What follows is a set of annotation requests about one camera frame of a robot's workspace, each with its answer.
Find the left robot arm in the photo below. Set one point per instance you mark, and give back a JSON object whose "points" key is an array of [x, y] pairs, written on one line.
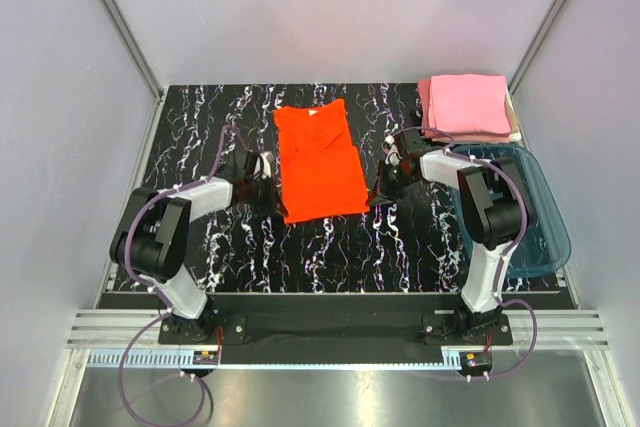
{"points": [[150, 242]]}

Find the left aluminium frame post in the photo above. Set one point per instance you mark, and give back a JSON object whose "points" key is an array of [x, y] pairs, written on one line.
{"points": [[126, 36]]}

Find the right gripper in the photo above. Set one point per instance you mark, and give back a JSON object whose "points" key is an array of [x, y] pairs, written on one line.
{"points": [[382, 193]]}

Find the folded cream t-shirt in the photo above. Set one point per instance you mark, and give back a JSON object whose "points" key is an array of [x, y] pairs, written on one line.
{"points": [[514, 136]]}

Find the right aluminium frame post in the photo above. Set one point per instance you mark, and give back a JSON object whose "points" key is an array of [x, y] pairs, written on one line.
{"points": [[537, 42]]}

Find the slotted cable duct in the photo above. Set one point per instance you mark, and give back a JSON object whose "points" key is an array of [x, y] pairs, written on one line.
{"points": [[198, 359]]}

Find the aluminium rail front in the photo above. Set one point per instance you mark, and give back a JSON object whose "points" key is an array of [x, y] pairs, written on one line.
{"points": [[557, 371]]}

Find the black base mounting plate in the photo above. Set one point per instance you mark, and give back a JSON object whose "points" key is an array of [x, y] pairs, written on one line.
{"points": [[389, 325]]}

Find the aluminium frame post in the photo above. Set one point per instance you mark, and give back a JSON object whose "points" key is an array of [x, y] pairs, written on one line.
{"points": [[537, 42], [126, 36]]}

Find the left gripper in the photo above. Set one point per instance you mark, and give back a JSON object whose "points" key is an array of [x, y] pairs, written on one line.
{"points": [[274, 202]]}

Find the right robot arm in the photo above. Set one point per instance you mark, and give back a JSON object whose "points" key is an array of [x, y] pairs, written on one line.
{"points": [[495, 211]]}

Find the orange t-shirt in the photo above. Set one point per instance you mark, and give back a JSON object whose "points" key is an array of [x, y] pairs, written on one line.
{"points": [[320, 167]]}

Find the folded pink t-shirt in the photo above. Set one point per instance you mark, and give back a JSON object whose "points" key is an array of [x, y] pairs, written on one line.
{"points": [[469, 103]]}

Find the blue transparent plastic bin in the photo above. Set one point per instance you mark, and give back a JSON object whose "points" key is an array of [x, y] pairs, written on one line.
{"points": [[546, 246]]}

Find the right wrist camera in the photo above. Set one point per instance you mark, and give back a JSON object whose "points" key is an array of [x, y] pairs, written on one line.
{"points": [[392, 156]]}

